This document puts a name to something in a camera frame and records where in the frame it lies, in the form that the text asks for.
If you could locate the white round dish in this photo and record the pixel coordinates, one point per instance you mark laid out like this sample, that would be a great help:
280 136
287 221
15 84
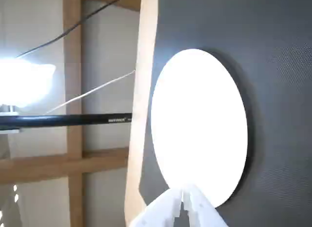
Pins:
200 114

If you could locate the black Neewer stand pole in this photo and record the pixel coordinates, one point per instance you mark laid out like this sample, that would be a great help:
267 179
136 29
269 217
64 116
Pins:
73 119

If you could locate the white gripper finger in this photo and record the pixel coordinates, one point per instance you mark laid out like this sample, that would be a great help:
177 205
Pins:
202 210
156 210

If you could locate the wooden frame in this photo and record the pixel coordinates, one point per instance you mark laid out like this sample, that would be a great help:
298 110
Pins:
72 66

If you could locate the bright white studio lamp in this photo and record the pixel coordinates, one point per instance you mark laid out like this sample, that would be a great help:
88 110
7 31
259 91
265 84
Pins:
19 83

